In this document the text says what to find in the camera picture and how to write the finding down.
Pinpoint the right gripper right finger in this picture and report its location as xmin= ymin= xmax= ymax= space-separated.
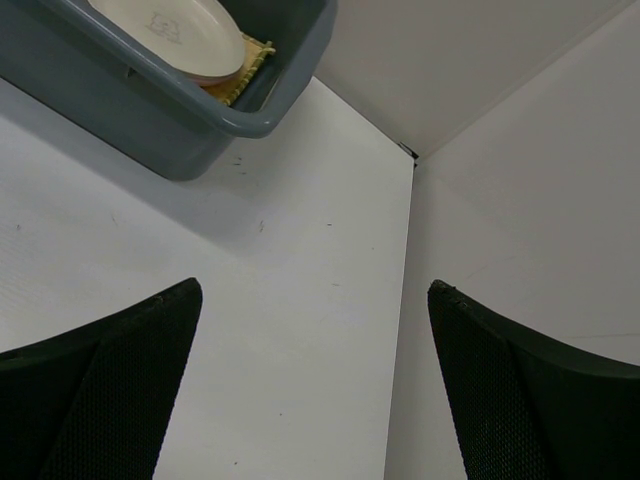
xmin=427 ymin=280 xmax=639 ymax=479

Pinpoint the cream bear plate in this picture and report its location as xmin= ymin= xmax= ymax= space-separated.
xmin=90 ymin=0 xmax=246 ymax=79

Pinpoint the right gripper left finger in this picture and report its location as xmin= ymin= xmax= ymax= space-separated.
xmin=1 ymin=278 xmax=202 ymax=479

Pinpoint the grey plastic bin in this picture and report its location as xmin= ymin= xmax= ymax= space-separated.
xmin=1 ymin=1 xmax=338 ymax=181

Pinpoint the yellow bamboo mat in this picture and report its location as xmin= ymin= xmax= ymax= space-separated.
xmin=202 ymin=33 xmax=276 ymax=106

